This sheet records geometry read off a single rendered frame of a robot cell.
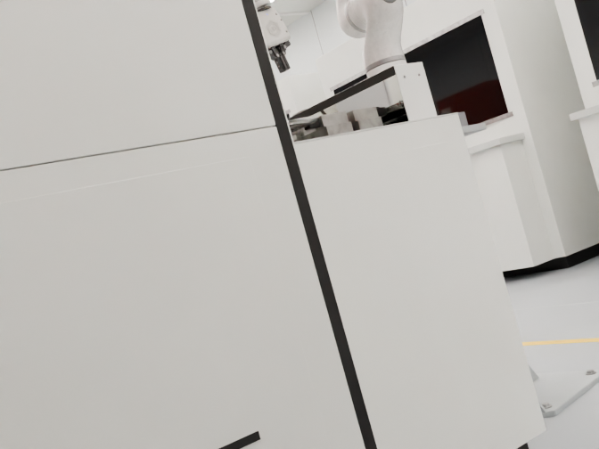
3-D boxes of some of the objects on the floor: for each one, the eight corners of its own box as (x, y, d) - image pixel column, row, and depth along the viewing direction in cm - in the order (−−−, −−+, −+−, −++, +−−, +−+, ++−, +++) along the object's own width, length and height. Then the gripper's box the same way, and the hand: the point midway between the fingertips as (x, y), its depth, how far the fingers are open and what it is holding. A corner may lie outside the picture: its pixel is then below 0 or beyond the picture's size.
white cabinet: (351, 606, 134) (227, 156, 136) (133, 526, 212) (55, 240, 213) (562, 462, 172) (463, 112, 174) (312, 439, 250) (245, 197, 251)
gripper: (269, 8, 217) (297, 68, 219) (229, 20, 209) (258, 83, 211) (283, -4, 211) (312, 59, 213) (243, 10, 203) (273, 74, 205)
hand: (282, 64), depth 212 cm, fingers closed
